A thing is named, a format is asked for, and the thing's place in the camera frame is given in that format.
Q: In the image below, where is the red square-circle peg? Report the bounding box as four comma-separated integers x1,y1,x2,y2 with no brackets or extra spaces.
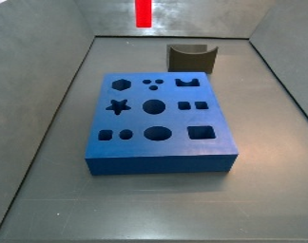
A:
136,0,152,28

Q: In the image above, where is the blue foam shape-sorting block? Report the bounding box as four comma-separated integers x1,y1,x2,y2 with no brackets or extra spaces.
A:
86,72,239,175

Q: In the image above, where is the dark grey curved holder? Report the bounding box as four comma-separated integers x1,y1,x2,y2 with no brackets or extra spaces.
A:
168,44,219,74

